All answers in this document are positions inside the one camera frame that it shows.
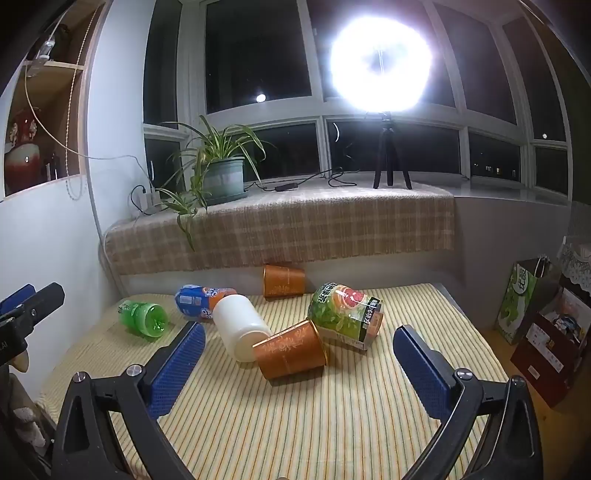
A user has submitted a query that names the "spider plant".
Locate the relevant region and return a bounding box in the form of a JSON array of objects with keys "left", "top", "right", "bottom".
[{"left": 157, "top": 114, "right": 278, "bottom": 252}]

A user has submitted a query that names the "wooden wall shelf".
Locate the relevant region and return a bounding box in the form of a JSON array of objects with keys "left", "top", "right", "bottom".
[{"left": 0, "top": 0, "right": 112, "bottom": 200}]

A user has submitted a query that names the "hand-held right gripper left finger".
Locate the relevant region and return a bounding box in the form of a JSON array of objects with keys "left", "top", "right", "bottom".
[{"left": 50, "top": 322, "right": 206, "bottom": 480}]

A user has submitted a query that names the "black cable with switch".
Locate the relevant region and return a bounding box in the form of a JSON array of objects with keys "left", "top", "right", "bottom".
[{"left": 244, "top": 168, "right": 376, "bottom": 193}]

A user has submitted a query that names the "black tripod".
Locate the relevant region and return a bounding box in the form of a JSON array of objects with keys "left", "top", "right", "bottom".
[{"left": 372, "top": 111, "right": 413, "bottom": 190}]

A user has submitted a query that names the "checkered beige cloth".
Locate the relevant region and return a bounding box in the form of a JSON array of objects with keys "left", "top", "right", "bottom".
[{"left": 104, "top": 181, "right": 456, "bottom": 276}]

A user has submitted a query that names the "green grapefruit drink carton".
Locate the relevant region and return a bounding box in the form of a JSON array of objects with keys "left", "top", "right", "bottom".
[{"left": 308, "top": 281, "right": 385, "bottom": 352}]

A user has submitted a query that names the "green plastic bottle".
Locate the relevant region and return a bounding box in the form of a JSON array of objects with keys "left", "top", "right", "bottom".
[{"left": 117, "top": 299, "right": 169, "bottom": 341}]

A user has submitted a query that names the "white lace cloth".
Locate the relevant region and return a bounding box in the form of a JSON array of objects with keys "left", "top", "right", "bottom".
[{"left": 556, "top": 236, "right": 591, "bottom": 295}]

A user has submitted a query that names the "dark red cardboard box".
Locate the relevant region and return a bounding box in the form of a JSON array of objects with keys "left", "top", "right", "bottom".
[{"left": 510, "top": 286, "right": 591, "bottom": 410}]

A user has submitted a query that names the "green plant pot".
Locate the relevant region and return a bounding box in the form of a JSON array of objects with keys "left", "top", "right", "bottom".
[{"left": 199, "top": 157, "right": 249, "bottom": 204}]

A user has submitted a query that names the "white power strip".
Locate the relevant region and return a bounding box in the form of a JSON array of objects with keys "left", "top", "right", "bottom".
[{"left": 137, "top": 185, "right": 168, "bottom": 216}]

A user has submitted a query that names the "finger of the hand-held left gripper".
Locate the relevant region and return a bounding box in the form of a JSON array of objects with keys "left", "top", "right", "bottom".
[
  {"left": 0, "top": 284, "right": 37, "bottom": 319},
  {"left": 0, "top": 282, "right": 65, "bottom": 334}
]

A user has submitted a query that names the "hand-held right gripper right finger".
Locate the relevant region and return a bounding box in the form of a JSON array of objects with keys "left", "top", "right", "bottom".
[{"left": 393, "top": 325, "right": 544, "bottom": 480}]

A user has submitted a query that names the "green paper shopping bag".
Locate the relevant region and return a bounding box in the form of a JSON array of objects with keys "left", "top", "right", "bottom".
[{"left": 495, "top": 257, "right": 553, "bottom": 345}]

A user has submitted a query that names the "white cable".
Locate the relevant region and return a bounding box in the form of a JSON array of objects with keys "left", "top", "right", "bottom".
[{"left": 24, "top": 58, "right": 154, "bottom": 186}]

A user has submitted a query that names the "blue orange drink bottle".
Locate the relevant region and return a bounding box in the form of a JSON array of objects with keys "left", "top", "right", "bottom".
[{"left": 174, "top": 285, "right": 238, "bottom": 323}]

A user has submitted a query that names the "orange patterned paper cup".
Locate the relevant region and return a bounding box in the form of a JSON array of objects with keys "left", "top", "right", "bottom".
[
  {"left": 262, "top": 264, "right": 307, "bottom": 298},
  {"left": 252, "top": 319, "right": 329, "bottom": 380}
]

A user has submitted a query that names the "white plastic jar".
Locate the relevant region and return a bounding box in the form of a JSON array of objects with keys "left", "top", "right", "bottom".
[{"left": 212, "top": 294, "right": 272, "bottom": 363}]

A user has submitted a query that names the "ring light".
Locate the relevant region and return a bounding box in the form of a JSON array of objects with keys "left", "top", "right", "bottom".
[{"left": 329, "top": 18, "right": 435, "bottom": 114}]

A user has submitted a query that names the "beaded blind cord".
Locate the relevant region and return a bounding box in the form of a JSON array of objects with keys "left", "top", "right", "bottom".
[{"left": 64, "top": 7, "right": 101, "bottom": 202}]

